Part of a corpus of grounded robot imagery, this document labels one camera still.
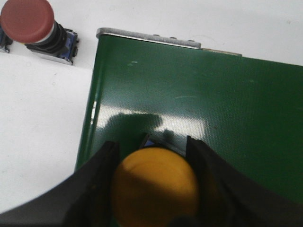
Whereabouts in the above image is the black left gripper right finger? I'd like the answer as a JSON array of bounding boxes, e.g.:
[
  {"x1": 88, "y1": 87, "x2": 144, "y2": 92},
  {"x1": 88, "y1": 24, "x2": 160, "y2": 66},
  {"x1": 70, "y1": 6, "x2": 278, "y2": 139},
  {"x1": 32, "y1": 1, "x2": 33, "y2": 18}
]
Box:
[{"x1": 186, "y1": 137, "x2": 303, "y2": 227}]

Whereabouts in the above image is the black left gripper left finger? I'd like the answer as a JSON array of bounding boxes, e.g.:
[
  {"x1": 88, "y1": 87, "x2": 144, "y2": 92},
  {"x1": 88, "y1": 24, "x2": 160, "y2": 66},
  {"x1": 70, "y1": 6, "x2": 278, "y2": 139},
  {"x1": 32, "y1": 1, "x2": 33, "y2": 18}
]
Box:
[{"x1": 0, "y1": 141, "x2": 120, "y2": 227}]

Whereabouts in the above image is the yellow mushroom push button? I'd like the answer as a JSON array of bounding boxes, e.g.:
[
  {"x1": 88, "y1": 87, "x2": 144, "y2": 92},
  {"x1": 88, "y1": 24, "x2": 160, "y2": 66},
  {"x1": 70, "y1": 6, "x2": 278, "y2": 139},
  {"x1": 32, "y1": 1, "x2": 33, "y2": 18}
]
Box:
[{"x1": 110, "y1": 135, "x2": 200, "y2": 227}]

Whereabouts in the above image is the green conveyor belt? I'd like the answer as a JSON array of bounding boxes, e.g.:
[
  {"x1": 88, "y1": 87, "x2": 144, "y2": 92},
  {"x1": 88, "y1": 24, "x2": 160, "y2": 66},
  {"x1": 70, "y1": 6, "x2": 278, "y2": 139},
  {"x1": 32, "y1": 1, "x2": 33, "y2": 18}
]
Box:
[{"x1": 76, "y1": 35, "x2": 303, "y2": 203}]

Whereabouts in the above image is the red mushroom push button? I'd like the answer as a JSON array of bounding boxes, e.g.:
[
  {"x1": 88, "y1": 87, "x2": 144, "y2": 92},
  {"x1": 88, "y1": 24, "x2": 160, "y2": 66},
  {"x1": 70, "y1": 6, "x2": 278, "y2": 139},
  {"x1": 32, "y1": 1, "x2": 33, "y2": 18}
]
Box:
[
  {"x1": 0, "y1": 27, "x2": 13, "y2": 53},
  {"x1": 0, "y1": 0, "x2": 79, "y2": 65}
]

